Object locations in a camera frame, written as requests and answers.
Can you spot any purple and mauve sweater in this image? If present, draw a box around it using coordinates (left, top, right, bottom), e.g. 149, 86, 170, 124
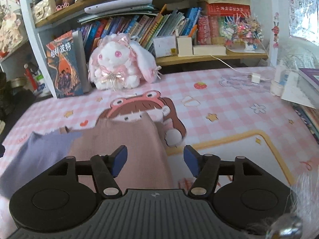
0, 111, 175, 200

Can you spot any pink checkered table mat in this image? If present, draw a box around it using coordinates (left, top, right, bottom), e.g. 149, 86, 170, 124
1, 69, 318, 178

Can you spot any white pen cup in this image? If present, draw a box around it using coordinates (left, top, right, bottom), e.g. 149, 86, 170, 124
33, 74, 51, 97

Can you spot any pink white plush bunny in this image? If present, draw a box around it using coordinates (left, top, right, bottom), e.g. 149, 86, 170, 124
88, 33, 161, 91

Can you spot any dark brown jacket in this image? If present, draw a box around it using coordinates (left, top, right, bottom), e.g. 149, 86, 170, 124
0, 72, 15, 121

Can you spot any Harry Potter book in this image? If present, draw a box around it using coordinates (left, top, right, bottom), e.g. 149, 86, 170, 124
46, 30, 92, 99

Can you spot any stack of books and notebooks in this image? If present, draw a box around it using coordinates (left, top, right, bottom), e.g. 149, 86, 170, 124
281, 68, 318, 141

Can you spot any beige storage box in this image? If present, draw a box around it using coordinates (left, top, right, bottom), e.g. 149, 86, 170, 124
153, 36, 226, 58

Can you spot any colourful paper flower ornament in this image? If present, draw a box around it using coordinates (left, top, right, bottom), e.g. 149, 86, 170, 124
220, 16, 264, 52

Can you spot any row of colourful books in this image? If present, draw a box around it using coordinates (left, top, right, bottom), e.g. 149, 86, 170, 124
77, 4, 202, 55

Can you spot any red book box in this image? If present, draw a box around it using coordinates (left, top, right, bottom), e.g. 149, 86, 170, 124
199, 2, 251, 45

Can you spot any white floral bouquet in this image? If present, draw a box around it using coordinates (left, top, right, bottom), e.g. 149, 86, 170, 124
1, 5, 26, 58

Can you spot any white tablet on shelf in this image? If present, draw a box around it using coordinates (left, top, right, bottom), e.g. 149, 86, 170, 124
84, 0, 153, 14

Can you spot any white quilted handbag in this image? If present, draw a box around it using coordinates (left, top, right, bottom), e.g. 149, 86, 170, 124
31, 0, 56, 24

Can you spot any white wooden bookshelf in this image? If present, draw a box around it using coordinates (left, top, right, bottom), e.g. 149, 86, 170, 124
17, 0, 280, 98

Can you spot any white charger with cable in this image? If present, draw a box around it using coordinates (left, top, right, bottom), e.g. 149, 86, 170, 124
211, 55, 271, 84

